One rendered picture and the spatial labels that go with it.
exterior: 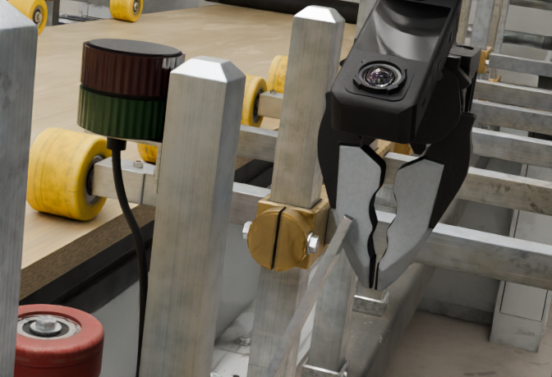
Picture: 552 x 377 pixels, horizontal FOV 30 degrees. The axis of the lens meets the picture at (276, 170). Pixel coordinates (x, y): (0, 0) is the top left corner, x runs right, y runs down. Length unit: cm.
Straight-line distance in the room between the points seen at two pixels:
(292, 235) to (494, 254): 17
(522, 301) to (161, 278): 270
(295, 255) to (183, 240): 23
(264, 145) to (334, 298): 19
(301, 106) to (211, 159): 25
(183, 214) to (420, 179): 14
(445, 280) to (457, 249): 254
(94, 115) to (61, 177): 35
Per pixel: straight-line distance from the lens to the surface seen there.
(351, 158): 62
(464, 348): 323
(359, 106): 52
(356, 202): 62
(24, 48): 37
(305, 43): 82
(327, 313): 114
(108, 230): 99
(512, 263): 87
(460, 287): 341
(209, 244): 60
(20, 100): 37
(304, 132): 83
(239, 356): 141
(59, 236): 93
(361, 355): 126
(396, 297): 147
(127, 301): 111
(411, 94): 52
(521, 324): 329
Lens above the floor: 120
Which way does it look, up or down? 14 degrees down
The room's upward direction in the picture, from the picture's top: 7 degrees clockwise
